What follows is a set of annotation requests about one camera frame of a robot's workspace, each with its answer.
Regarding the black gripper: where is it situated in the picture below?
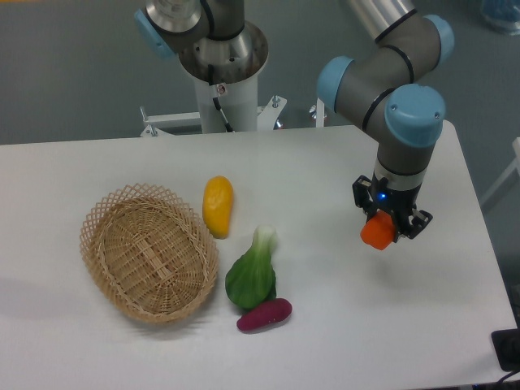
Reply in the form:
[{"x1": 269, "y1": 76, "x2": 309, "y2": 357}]
[{"x1": 352, "y1": 175, "x2": 433, "y2": 243}]

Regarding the orange toy fruit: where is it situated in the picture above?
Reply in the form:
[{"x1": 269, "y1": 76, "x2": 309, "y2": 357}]
[{"x1": 360, "y1": 210, "x2": 396, "y2": 250}]

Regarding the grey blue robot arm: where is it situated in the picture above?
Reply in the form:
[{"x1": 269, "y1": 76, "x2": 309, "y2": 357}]
[{"x1": 134, "y1": 1, "x2": 454, "y2": 249}]

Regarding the woven wicker basket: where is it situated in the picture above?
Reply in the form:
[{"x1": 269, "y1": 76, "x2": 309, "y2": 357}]
[{"x1": 80, "y1": 184, "x2": 219, "y2": 324}]

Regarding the purple toy sweet potato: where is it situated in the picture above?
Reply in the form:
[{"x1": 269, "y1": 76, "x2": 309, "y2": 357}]
[{"x1": 236, "y1": 298, "x2": 293, "y2": 332}]

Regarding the green toy bok choy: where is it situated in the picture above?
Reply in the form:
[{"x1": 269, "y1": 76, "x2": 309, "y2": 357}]
[{"x1": 225, "y1": 225, "x2": 278, "y2": 310}]

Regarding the yellow toy mango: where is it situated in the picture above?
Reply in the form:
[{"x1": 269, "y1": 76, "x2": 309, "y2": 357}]
[{"x1": 202, "y1": 175, "x2": 234, "y2": 239}]

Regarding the black device at table edge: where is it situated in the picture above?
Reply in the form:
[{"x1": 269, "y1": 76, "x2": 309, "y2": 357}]
[{"x1": 491, "y1": 328, "x2": 519, "y2": 371}]

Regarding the blue plastic bag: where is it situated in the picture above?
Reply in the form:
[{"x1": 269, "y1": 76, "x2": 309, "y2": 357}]
[{"x1": 480, "y1": 0, "x2": 519, "y2": 36}]

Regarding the white frame at right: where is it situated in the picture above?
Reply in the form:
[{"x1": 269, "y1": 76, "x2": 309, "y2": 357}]
[{"x1": 479, "y1": 137, "x2": 519, "y2": 213}]

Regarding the black cable on pedestal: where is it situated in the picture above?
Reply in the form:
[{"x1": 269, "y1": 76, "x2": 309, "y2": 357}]
[{"x1": 206, "y1": 63, "x2": 235, "y2": 133}]

